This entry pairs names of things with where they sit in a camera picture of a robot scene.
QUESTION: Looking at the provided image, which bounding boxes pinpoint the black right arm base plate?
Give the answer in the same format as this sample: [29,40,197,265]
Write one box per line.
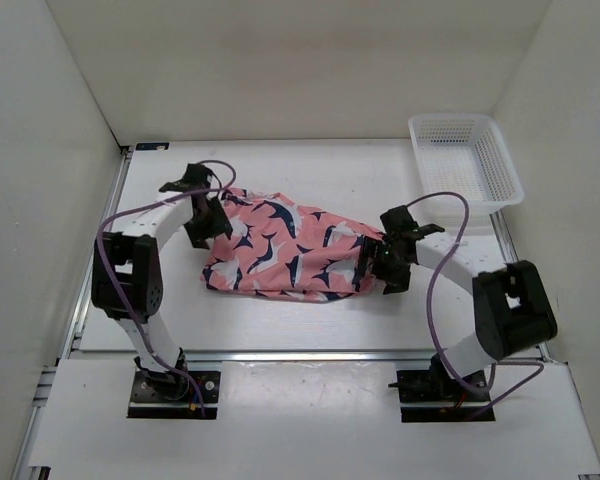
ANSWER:
[388,367,496,424]

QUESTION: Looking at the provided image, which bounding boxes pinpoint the white perforated plastic basket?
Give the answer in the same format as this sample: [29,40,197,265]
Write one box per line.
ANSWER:
[408,113,524,216]

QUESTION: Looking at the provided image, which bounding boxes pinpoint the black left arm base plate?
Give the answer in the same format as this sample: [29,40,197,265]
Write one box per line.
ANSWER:
[127,370,221,420]

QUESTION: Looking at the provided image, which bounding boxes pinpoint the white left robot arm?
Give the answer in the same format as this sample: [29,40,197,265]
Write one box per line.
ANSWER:
[91,160,236,400]

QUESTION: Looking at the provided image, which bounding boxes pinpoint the pink shark print shorts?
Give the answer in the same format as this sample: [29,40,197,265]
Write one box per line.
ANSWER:
[200,188,382,303]

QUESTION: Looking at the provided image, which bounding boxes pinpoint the aluminium front frame rail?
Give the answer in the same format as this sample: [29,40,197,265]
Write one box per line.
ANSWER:
[59,349,546,367]

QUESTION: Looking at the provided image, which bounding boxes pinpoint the aluminium left frame rail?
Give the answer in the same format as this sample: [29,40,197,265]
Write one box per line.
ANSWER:
[10,146,134,479]

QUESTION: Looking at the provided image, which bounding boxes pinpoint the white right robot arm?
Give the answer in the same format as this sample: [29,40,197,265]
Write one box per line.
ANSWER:
[354,206,558,400]

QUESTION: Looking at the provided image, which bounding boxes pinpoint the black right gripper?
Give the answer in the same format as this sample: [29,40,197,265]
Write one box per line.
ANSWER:
[353,235,413,294]

